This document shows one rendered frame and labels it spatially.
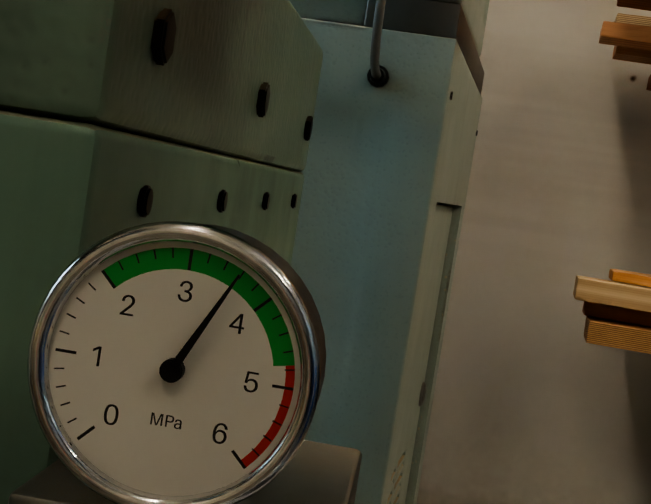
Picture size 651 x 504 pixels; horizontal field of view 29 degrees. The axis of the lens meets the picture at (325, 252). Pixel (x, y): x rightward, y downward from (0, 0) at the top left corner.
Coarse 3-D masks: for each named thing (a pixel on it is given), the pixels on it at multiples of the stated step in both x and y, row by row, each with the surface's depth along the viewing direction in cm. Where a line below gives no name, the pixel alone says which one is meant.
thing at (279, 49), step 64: (0, 0) 33; (64, 0) 33; (128, 0) 34; (192, 0) 42; (256, 0) 55; (0, 64) 33; (64, 64) 33; (128, 64) 35; (192, 64) 44; (256, 64) 58; (320, 64) 88; (128, 128) 37; (192, 128) 45; (256, 128) 62
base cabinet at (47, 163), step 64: (0, 128) 33; (64, 128) 33; (0, 192) 33; (64, 192) 33; (128, 192) 37; (192, 192) 47; (256, 192) 66; (0, 256) 33; (64, 256) 33; (0, 320) 33; (0, 384) 33; (0, 448) 33
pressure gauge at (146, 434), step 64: (128, 256) 27; (192, 256) 26; (256, 256) 26; (64, 320) 27; (128, 320) 27; (192, 320) 27; (256, 320) 26; (320, 320) 29; (64, 384) 27; (128, 384) 27; (192, 384) 27; (256, 384) 26; (320, 384) 28; (64, 448) 27; (128, 448) 27; (192, 448) 27; (256, 448) 27
